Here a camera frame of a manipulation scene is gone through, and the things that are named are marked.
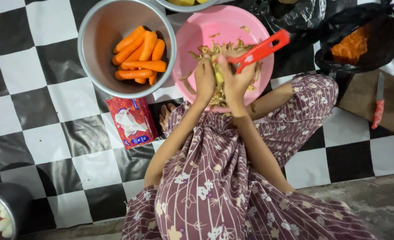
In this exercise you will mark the person's right hand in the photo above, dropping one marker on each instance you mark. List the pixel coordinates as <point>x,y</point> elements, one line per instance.
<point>237,85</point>

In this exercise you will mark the person's left hand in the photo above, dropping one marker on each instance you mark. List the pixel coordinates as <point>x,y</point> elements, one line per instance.
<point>204,81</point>

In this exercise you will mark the person's left fingers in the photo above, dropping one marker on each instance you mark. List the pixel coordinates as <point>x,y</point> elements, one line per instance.
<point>206,64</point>

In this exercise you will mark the person's right fingers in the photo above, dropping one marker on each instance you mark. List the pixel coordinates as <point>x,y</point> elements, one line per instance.
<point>226,60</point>

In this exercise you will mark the yellow peeled potato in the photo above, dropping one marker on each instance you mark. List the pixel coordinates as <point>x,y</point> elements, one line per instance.
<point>219,78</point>

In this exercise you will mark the red plastic peeler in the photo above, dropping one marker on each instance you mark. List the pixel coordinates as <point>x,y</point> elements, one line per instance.
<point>263,48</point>

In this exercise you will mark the heap of potato peels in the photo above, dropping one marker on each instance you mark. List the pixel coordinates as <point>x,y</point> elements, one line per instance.
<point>213,50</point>

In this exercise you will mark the pink plastic basin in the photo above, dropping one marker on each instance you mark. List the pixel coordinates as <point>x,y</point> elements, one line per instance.
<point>217,20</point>

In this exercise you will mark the metal bowl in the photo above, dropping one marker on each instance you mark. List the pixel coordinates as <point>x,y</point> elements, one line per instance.
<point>190,8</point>

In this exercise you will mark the person's foot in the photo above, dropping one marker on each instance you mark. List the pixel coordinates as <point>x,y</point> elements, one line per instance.
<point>165,115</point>

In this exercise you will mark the peeled potatoes in bowl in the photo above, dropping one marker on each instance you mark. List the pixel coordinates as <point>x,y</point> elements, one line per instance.
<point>183,2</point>

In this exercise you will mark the pile of peeled carrots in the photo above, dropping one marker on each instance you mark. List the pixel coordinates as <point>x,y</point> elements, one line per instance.
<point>140,56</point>

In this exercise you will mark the crumpled black plastic bag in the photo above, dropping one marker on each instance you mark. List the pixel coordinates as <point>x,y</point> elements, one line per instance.
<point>293,16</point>

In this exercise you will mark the red tissue pack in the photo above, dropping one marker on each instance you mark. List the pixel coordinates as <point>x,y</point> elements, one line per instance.
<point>132,121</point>

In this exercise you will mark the large metal pot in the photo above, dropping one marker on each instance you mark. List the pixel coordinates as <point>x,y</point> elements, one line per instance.
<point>98,40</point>

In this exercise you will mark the person's purple floral dress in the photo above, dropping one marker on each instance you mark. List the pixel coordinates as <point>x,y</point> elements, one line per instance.
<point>213,186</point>

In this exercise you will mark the heap of orange carrot peels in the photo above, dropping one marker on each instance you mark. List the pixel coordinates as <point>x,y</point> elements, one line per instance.
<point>350,46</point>

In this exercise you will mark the black plastic bag with peels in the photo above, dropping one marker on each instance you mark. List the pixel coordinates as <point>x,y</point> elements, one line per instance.
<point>383,43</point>

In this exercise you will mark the black and white checkered mat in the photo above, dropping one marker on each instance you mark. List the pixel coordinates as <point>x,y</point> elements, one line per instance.
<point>43,116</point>

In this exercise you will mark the dark pot with metal rim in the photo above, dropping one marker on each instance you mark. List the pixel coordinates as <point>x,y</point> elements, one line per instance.
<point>17,203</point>

